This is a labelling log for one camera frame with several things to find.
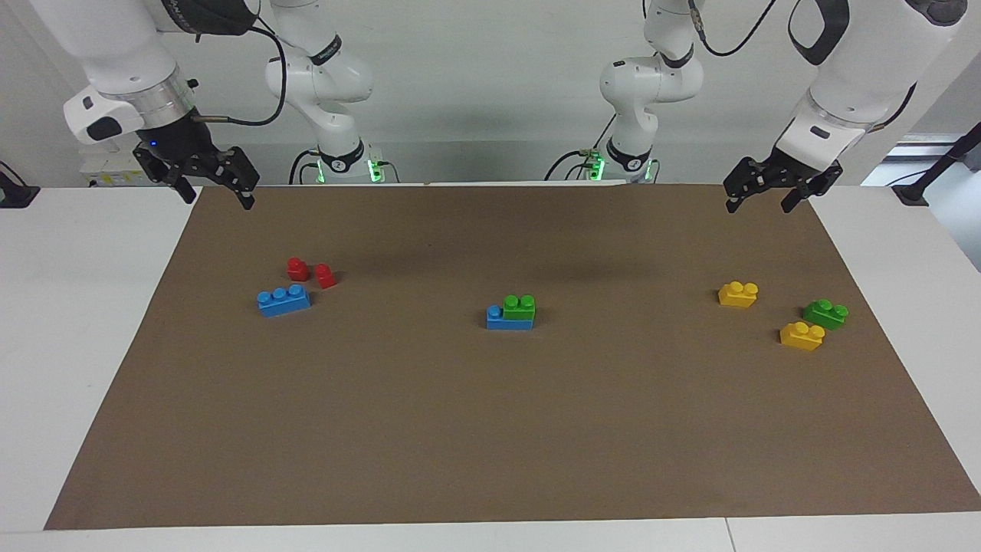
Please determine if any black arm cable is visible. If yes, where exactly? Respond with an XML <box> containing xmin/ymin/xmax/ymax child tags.
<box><xmin>686</xmin><ymin>0</ymin><xmax>779</xmax><ymax>58</ymax></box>
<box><xmin>190</xmin><ymin>15</ymin><xmax>288</xmax><ymax>127</ymax></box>

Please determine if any yellow two-stud toy block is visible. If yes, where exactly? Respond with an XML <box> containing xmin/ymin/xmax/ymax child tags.
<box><xmin>718</xmin><ymin>281</ymin><xmax>760</xmax><ymax>308</ymax></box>
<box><xmin>779</xmin><ymin>322</ymin><xmax>826</xmax><ymax>352</ymax></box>

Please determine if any black base cable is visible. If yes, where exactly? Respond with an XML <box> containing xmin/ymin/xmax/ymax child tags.
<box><xmin>544</xmin><ymin>149</ymin><xmax>600</xmax><ymax>182</ymax></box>
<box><xmin>289</xmin><ymin>149</ymin><xmax>323</xmax><ymax>185</ymax></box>

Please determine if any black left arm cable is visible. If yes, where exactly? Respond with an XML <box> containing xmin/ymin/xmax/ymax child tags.
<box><xmin>686</xmin><ymin>0</ymin><xmax>779</xmax><ymax>58</ymax></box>

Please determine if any brown table mat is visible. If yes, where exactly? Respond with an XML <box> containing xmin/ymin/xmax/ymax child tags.
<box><xmin>44</xmin><ymin>182</ymin><xmax>981</xmax><ymax>531</ymax></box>

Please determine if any black table clamp with pole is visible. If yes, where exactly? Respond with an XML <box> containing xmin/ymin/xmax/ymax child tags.
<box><xmin>891</xmin><ymin>123</ymin><xmax>981</xmax><ymax>206</ymax></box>

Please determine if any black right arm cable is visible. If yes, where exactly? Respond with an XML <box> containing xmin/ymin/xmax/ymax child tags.
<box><xmin>190</xmin><ymin>15</ymin><xmax>288</xmax><ymax>127</ymax></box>

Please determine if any white wall box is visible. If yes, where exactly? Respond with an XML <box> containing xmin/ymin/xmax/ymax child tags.
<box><xmin>79</xmin><ymin>142</ymin><xmax>154</xmax><ymax>187</ymax></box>

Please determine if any blue three-stud toy block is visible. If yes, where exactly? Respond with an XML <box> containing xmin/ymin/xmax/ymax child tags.
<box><xmin>486</xmin><ymin>305</ymin><xmax>534</xmax><ymax>331</ymax></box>
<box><xmin>257</xmin><ymin>284</ymin><xmax>312</xmax><ymax>317</ymax></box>

